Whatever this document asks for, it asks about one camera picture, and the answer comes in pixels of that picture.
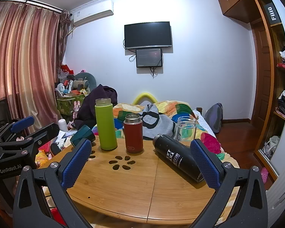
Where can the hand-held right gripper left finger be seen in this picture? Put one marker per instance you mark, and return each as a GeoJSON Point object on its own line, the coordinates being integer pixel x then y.
{"type": "Point", "coordinates": [76, 165]}

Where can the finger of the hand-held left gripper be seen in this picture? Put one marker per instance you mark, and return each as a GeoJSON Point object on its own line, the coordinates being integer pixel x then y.
{"type": "Point", "coordinates": [22, 124]}
{"type": "Point", "coordinates": [46, 131]}

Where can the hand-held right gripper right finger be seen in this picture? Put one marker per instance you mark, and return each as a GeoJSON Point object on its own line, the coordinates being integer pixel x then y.
{"type": "Point", "coordinates": [205, 165]}

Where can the dark teal cup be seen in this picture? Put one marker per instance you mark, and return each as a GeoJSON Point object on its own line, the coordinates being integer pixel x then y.
{"type": "Point", "coordinates": [83, 133]}

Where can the black thermos cup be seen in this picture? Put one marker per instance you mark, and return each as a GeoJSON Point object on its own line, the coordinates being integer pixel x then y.
{"type": "Point", "coordinates": [173, 155]}

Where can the clear glass cup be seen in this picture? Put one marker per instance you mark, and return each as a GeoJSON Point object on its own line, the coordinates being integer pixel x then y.
{"type": "Point", "coordinates": [185, 129]}

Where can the red thermos cup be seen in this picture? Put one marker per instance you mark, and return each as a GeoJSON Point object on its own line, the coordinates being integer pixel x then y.
{"type": "Point", "coordinates": [133, 135]}

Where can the white plastic bottle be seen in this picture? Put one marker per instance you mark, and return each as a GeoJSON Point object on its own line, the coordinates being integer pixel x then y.
{"type": "Point", "coordinates": [62, 125]}

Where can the red plush cloth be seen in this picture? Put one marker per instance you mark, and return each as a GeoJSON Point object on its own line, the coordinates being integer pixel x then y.
{"type": "Point", "coordinates": [211, 142]}

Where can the black office chair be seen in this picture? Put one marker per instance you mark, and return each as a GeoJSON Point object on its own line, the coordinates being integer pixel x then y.
{"type": "Point", "coordinates": [0, 114]}

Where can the green storage basket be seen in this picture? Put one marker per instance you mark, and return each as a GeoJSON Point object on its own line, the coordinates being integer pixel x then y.
{"type": "Point", "coordinates": [67, 105]}

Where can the pink bunny toy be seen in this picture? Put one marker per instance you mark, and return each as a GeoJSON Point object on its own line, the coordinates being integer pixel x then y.
{"type": "Point", "coordinates": [76, 109]}

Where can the green bottle with clear lid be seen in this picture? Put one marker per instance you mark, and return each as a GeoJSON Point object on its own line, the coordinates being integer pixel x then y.
{"type": "Point", "coordinates": [105, 128]}

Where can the grey backpack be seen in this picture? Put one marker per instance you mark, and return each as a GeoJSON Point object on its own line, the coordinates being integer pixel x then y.
{"type": "Point", "coordinates": [215, 117]}

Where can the dark purple jacket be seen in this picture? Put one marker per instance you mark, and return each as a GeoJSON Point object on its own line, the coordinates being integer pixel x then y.
{"type": "Point", "coordinates": [90, 106]}

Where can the pink slipper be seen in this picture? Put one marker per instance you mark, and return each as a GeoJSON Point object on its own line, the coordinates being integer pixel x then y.
{"type": "Point", "coordinates": [264, 174]}

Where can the pink striped curtain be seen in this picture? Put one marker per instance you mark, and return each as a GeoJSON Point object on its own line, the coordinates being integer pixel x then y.
{"type": "Point", "coordinates": [26, 64]}

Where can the grey sweater black print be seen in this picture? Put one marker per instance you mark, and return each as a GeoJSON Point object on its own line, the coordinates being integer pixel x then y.
{"type": "Point", "coordinates": [156, 123]}

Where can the colourful patchwork blanket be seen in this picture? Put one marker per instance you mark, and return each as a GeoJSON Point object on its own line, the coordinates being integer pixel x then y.
{"type": "Point", "coordinates": [171, 110]}

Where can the red bag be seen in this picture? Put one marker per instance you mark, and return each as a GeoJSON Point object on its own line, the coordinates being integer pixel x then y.
{"type": "Point", "coordinates": [66, 69]}

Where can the grey plush toy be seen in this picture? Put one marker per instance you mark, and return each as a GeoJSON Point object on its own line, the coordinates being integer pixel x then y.
{"type": "Point", "coordinates": [86, 79]}

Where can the grey bag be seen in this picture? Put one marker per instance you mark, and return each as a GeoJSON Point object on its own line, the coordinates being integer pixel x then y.
{"type": "Point", "coordinates": [270, 144]}

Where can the white wardrobe sliding door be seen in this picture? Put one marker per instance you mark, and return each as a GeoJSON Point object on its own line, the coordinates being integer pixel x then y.
{"type": "Point", "coordinates": [282, 182]}

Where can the yellow curved pillow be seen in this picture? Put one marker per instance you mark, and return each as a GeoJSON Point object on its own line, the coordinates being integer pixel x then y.
{"type": "Point", "coordinates": [145, 96]}

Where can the wooden wardrobe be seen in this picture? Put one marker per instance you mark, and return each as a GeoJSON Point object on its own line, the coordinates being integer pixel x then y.
{"type": "Point", "coordinates": [263, 76]}

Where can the white air conditioner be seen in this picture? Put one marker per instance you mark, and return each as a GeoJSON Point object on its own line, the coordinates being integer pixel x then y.
{"type": "Point", "coordinates": [92, 13]}

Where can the black storage box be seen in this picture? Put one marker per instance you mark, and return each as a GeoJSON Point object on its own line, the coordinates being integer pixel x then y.
{"type": "Point", "coordinates": [272, 14]}

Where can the small black wall monitor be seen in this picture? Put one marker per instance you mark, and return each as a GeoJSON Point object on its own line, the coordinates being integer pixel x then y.
{"type": "Point", "coordinates": [149, 57]}

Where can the black wall television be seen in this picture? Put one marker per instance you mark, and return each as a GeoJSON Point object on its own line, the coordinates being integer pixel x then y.
{"type": "Point", "coordinates": [148, 35]}

